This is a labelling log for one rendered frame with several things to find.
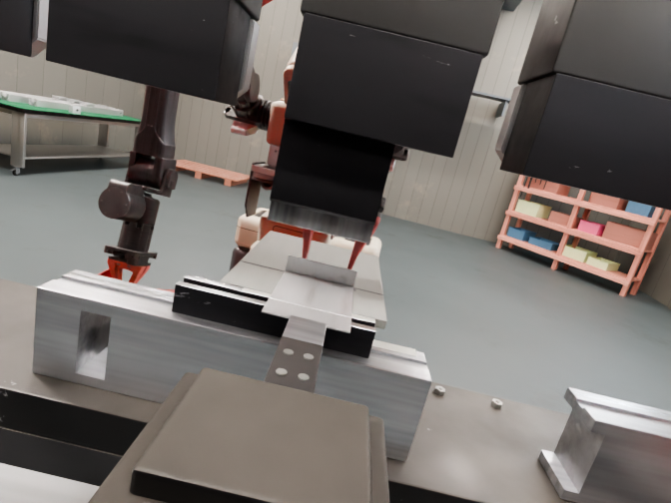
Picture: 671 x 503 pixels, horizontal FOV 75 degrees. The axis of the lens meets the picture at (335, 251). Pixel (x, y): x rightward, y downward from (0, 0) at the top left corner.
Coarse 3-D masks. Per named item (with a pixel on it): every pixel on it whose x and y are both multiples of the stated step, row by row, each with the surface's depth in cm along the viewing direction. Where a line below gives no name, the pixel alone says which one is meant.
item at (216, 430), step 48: (288, 336) 36; (192, 384) 23; (240, 384) 24; (288, 384) 30; (144, 432) 20; (192, 432) 19; (240, 432) 20; (288, 432) 21; (336, 432) 22; (144, 480) 17; (192, 480) 17; (240, 480) 17; (288, 480) 18; (336, 480) 19; (384, 480) 21
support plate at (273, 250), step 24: (264, 240) 65; (288, 240) 68; (240, 264) 52; (264, 264) 54; (336, 264) 61; (360, 264) 64; (264, 288) 47; (360, 288) 54; (360, 312) 46; (384, 312) 48
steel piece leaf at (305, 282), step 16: (288, 256) 53; (288, 272) 53; (304, 272) 53; (320, 272) 53; (336, 272) 53; (352, 272) 53; (288, 288) 48; (304, 288) 49; (320, 288) 50; (336, 288) 51; (352, 288) 52; (304, 304) 44; (320, 304) 45; (336, 304) 46
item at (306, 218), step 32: (288, 128) 39; (320, 128) 39; (288, 160) 40; (320, 160) 39; (352, 160) 39; (384, 160) 39; (288, 192) 40; (320, 192) 40; (352, 192) 40; (288, 224) 42; (320, 224) 42; (352, 224) 42
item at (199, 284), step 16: (176, 288) 43; (192, 288) 43; (208, 288) 43; (224, 288) 45; (240, 288) 45; (176, 304) 43; (192, 304) 43; (208, 304) 43; (224, 304) 43; (240, 304) 43; (256, 304) 43; (224, 320) 43; (240, 320) 43; (256, 320) 43; (272, 320) 43; (288, 320) 43; (352, 320) 45; (336, 336) 43; (352, 336) 43; (368, 336) 43; (352, 352) 43; (368, 352) 43
